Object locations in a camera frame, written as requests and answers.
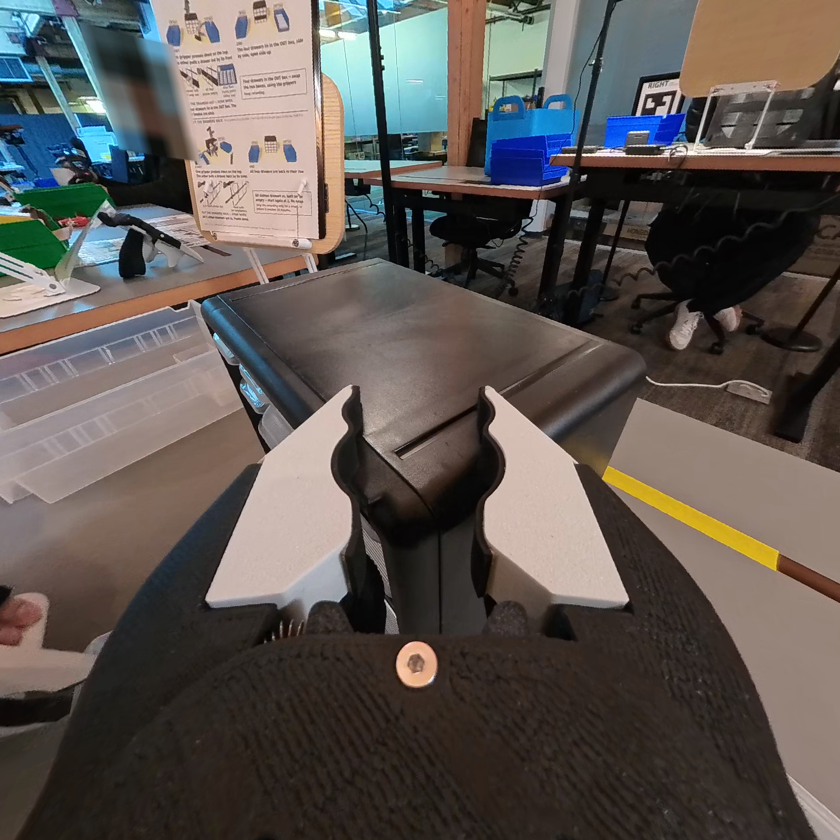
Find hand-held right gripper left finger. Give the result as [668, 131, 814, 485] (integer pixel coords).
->
[204, 385, 364, 626]

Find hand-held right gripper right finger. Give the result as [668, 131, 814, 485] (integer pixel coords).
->
[471, 385, 631, 626]

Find rows of small clear drawers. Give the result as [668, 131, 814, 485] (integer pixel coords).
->
[211, 331, 401, 634]

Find large clear plastic bin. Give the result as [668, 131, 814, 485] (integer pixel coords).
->
[0, 301, 245, 505]

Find black drawer cabinet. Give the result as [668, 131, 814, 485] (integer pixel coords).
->
[200, 258, 649, 634]

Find person's left hand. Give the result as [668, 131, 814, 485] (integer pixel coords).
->
[0, 597, 43, 648]

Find yellow tape strip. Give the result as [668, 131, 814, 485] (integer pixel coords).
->
[602, 466, 781, 567]

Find black round base stand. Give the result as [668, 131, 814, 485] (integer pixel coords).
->
[761, 276, 840, 354]

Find black white pistol grip tool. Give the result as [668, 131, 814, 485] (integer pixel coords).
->
[117, 211, 206, 280]

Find grey metal stand base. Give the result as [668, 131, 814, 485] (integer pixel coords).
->
[0, 276, 101, 319]

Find stack of blue bins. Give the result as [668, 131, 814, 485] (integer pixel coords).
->
[489, 134, 571, 186]

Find green bins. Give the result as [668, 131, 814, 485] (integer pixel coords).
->
[0, 184, 116, 263]

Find small blue bin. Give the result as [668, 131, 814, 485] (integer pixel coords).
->
[604, 113, 686, 148]

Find black pole stand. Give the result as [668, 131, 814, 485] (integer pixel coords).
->
[365, 0, 403, 265]

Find wooden instruction board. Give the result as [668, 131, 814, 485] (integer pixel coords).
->
[150, 0, 347, 283]

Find wooden pillar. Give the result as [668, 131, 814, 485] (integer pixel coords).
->
[446, 0, 488, 263]

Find black white tag sign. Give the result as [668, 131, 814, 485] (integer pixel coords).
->
[631, 72, 685, 122]

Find clear acrylic stand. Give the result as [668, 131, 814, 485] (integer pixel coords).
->
[696, 80, 821, 151]

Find beige rounded wooden board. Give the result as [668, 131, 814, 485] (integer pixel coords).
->
[679, 0, 840, 99]

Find blue handled caddy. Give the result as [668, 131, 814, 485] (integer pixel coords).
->
[486, 94, 578, 173]

